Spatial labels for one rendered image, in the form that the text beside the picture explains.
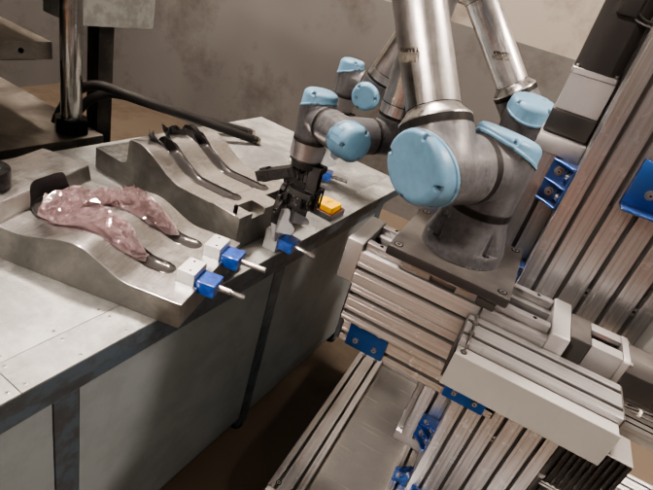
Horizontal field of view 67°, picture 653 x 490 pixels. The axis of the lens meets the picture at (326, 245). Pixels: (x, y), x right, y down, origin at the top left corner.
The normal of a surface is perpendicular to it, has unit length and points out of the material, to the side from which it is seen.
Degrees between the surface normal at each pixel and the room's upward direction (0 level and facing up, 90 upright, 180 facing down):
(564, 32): 90
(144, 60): 90
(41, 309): 0
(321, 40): 90
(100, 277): 90
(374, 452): 0
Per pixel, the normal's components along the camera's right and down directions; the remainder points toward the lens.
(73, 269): -0.26, 0.43
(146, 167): -0.52, 0.31
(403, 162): -0.80, 0.22
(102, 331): 0.25, -0.84
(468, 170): 0.57, 0.17
